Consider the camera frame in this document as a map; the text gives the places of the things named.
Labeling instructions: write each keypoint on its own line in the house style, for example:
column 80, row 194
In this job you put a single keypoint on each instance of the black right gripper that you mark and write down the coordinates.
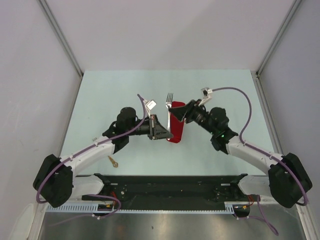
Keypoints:
column 180, row 111

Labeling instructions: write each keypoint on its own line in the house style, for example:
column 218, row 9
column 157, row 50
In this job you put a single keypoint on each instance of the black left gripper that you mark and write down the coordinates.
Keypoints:
column 158, row 131

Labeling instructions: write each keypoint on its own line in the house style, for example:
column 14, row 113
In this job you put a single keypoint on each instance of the red satin napkin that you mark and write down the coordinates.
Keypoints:
column 176, row 127

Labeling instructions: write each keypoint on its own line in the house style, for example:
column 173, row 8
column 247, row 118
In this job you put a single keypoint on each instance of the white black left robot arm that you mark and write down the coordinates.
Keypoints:
column 55, row 180

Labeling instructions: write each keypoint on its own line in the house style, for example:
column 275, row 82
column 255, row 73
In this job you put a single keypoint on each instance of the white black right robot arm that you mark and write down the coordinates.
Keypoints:
column 284, row 179

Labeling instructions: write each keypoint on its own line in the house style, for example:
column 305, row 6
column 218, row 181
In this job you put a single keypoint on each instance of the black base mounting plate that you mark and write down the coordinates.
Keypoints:
column 171, row 193

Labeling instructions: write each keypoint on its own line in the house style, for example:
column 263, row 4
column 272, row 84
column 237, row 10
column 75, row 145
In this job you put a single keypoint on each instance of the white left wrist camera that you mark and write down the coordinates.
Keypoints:
column 149, row 105

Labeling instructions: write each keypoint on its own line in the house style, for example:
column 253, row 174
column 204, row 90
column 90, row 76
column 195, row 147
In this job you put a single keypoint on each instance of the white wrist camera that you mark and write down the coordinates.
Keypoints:
column 207, row 95
column 149, row 105

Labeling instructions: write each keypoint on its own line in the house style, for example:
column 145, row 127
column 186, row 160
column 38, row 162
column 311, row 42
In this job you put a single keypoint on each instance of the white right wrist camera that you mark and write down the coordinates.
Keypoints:
column 207, row 95

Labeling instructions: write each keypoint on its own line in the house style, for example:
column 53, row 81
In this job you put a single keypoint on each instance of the aluminium right side rail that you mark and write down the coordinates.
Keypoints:
column 267, row 114

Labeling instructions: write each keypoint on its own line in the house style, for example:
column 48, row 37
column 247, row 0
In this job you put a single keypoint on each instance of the aluminium rail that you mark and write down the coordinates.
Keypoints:
column 265, row 198
column 267, row 114

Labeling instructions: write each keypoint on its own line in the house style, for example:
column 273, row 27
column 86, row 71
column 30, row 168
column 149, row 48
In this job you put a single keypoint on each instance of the white slotted cable duct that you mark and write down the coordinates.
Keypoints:
column 96, row 208

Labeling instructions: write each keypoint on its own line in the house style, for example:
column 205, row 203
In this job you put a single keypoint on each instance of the aluminium front rail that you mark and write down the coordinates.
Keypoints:
column 265, row 198

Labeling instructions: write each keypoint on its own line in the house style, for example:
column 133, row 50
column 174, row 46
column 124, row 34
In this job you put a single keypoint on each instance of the right aluminium frame post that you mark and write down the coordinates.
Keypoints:
column 279, row 35

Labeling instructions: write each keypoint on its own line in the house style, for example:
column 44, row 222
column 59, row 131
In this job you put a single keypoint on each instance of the aluminium frame post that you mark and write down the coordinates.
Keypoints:
column 52, row 20
column 279, row 35

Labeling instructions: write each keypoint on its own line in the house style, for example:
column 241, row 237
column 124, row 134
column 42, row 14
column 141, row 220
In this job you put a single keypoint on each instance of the left aluminium frame post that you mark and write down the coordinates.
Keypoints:
column 52, row 20

